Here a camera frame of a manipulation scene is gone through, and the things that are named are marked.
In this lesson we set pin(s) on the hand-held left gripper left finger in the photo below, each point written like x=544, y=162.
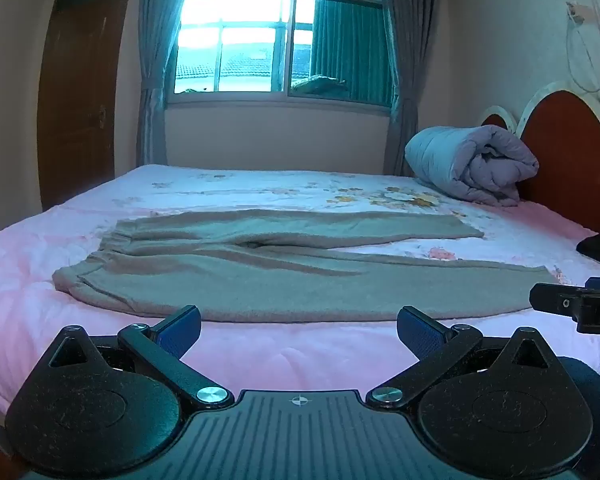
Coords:
x=179, y=334

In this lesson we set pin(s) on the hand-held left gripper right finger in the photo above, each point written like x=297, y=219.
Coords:
x=420, y=334

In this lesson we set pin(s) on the person's dark clothing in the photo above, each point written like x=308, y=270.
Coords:
x=597, y=400

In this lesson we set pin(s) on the brown headboard with white trim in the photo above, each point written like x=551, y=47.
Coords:
x=570, y=155

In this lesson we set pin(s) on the rolled grey quilt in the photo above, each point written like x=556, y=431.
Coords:
x=472, y=162

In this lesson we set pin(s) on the bed with pink floral sheet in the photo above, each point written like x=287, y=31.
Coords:
x=290, y=190

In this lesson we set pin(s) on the brown wooden door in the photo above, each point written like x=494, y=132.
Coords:
x=80, y=90

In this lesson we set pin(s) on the grey curtain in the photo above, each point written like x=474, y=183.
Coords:
x=410, y=60
x=155, y=60

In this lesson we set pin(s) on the white wall socket with charger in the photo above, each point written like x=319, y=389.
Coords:
x=579, y=11

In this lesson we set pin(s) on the window with white frame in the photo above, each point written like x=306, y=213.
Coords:
x=275, y=30

